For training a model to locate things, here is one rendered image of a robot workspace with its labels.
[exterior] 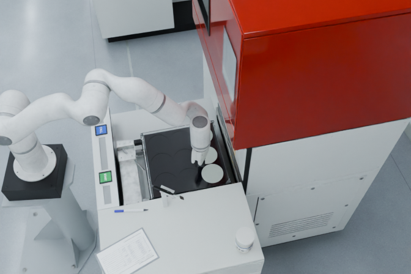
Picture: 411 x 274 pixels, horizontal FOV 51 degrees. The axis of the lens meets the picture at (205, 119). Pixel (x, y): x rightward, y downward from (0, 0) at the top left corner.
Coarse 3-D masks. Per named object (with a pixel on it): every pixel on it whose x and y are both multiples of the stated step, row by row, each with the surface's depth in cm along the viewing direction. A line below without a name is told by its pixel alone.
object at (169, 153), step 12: (168, 132) 212; (180, 132) 213; (156, 144) 208; (168, 144) 208; (180, 144) 208; (216, 144) 208; (156, 156) 204; (168, 156) 204; (180, 156) 204; (156, 168) 200; (168, 168) 200; (180, 168) 200; (192, 168) 200; (156, 180) 197; (168, 180) 197; (180, 180) 197; (192, 180) 196; (204, 180) 196; (156, 192) 193; (180, 192) 193
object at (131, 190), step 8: (120, 152) 208; (128, 152) 208; (120, 168) 203; (128, 168) 203; (136, 168) 203; (128, 176) 200; (136, 176) 200; (128, 184) 198; (136, 184) 198; (128, 192) 195; (136, 192) 195; (128, 200) 193
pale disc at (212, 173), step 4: (212, 164) 202; (204, 168) 200; (208, 168) 200; (212, 168) 200; (216, 168) 200; (220, 168) 200; (204, 172) 199; (208, 172) 199; (212, 172) 199; (216, 172) 199; (220, 172) 199; (204, 176) 198; (208, 176) 198; (212, 176) 198; (216, 176) 198; (220, 176) 198; (208, 180) 196; (212, 180) 196; (216, 180) 196
